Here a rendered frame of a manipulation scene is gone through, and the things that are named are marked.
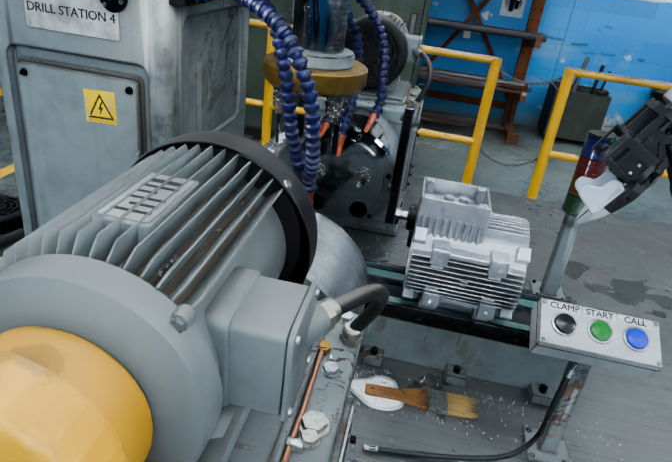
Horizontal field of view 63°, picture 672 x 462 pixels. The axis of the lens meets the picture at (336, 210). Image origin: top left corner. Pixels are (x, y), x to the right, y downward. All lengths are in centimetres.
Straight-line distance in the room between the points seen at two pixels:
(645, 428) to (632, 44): 526
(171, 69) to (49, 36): 19
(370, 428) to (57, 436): 77
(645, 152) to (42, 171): 95
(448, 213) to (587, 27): 521
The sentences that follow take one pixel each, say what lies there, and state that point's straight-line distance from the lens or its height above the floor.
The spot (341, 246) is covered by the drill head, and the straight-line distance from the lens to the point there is 78.
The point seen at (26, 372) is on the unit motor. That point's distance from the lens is 27.
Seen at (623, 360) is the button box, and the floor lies 104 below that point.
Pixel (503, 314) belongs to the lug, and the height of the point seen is 96.
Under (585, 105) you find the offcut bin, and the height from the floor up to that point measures 41.
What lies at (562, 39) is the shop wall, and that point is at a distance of 607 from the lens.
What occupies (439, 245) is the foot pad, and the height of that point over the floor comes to 107.
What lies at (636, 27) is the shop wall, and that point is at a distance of 620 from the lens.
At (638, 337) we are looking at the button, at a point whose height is 107.
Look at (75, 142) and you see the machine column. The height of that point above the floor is 118.
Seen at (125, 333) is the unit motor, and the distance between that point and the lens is 31.
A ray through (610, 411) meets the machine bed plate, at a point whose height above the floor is 80.
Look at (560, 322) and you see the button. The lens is 87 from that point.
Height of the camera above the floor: 152
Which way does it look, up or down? 26 degrees down
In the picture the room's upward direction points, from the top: 7 degrees clockwise
